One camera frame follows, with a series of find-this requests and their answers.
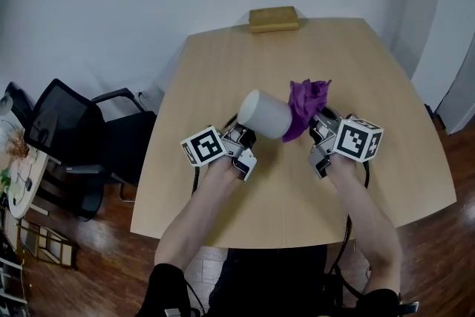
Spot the person's left forearm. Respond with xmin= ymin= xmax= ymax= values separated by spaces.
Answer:
xmin=154 ymin=158 xmax=243 ymax=274

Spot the person's black clothing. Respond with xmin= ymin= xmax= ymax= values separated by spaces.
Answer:
xmin=135 ymin=245 xmax=420 ymax=317

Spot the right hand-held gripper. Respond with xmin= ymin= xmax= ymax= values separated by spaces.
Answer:
xmin=308 ymin=112 xmax=384 ymax=180

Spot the black office chair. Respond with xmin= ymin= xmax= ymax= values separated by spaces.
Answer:
xmin=23 ymin=78 xmax=158 ymax=223

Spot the person's right forearm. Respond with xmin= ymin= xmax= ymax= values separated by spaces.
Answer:
xmin=327 ymin=155 xmax=404 ymax=297

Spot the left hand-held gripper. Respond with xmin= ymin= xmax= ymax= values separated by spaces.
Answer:
xmin=180 ymin=121 xmax=258 ymax=182

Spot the gold metal rack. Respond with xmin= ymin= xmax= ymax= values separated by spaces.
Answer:
xmin=15 ymin=219 xmax=79 ymax=271

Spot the dried plant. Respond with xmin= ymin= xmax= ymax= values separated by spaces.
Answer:
xmin=4 ymin=128 xmax=30 ymax=161

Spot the round white side table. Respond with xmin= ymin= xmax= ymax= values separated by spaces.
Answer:
xmin=7 ymin=144 xmax=50 ymax=220

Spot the golden box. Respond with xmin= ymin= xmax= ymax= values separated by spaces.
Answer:
xmin=249 ymin=5 xmax=300 ymax=34

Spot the white mug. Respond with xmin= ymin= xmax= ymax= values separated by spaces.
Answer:
xmin=237 ymin=89 xmax=294 ymax=140

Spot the purple cloth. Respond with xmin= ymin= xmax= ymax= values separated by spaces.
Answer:
xmin=281 ymin=79 xmax=333 ymax=143

